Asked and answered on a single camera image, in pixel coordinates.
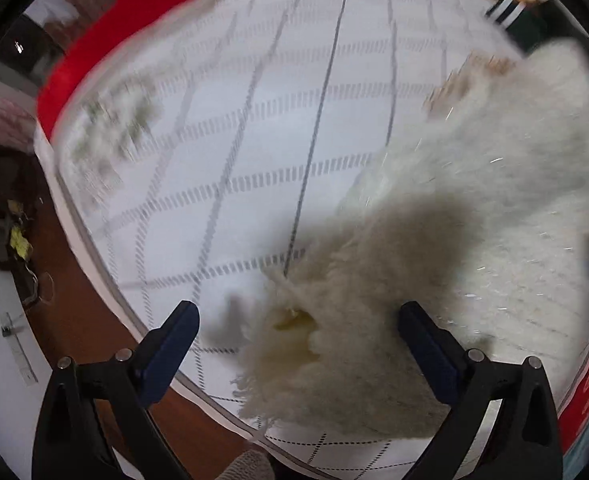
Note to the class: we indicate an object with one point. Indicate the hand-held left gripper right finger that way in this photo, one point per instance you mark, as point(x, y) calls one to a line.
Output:
point(429, 355)

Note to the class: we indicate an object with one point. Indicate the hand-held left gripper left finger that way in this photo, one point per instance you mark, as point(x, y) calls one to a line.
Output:
point(167, 355)

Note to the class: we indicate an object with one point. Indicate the white knit cardigan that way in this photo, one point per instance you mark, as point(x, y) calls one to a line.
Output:
point(499, 185)

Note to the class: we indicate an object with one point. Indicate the person's grey knit top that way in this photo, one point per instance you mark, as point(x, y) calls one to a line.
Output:
point(247, 466)

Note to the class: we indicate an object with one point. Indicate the dark bag on floor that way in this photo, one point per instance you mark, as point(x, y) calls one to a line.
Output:
point(4, 240)

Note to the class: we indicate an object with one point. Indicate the dark green folded jacket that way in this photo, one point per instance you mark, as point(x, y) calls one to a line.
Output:
point(529, 25)

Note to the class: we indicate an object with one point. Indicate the white lattice-pattern mat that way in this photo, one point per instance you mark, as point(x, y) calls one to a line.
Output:
point(274, 110)

